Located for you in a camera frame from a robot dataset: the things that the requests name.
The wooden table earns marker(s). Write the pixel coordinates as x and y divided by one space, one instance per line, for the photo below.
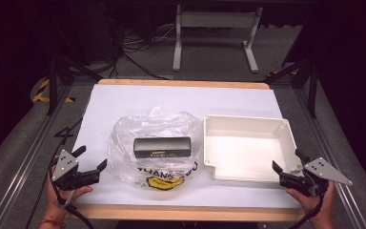
184 214

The white metal stand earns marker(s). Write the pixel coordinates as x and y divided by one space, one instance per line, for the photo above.
216 19

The person's left hand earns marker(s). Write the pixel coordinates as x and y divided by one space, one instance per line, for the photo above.
58 198

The yellow black hazard tape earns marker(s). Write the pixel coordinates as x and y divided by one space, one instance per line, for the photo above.
41 90

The black rectangular box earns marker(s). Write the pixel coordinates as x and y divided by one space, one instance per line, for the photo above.
162 147

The person's right hand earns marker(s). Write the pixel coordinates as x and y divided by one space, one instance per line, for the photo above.
314 205

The white plastic container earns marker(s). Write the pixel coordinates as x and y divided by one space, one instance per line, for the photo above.
244 152

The black metal stand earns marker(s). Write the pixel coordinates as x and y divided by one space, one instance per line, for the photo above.
313 89
53 82

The white paper sheet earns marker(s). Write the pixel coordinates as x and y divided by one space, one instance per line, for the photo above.
184 101

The clear plastic bag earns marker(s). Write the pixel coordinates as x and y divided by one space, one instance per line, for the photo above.
130 171

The aluminium rail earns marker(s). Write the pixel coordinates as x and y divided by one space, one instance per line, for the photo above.
28 159
340 178

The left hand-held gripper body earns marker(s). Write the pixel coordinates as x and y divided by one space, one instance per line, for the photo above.
64 165

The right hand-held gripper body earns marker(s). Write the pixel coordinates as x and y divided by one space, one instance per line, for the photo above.
322 170

